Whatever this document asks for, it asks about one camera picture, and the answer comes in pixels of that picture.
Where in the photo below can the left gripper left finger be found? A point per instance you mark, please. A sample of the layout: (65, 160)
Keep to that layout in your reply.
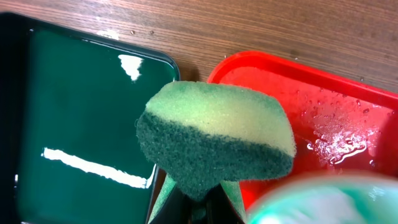
(172, 206)

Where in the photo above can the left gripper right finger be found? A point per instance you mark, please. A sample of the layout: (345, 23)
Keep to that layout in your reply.
(224, 204)

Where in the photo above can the green yellow sponge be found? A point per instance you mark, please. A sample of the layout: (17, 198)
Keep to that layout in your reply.
(202, 134)

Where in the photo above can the white plate green streak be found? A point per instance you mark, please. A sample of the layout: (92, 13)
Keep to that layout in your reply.
(350, 199)

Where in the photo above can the dark green water tray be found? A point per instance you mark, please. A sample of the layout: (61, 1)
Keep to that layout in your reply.
(70, 102)

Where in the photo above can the red plastic tray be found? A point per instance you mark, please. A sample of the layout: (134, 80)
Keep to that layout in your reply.
(338, 124)

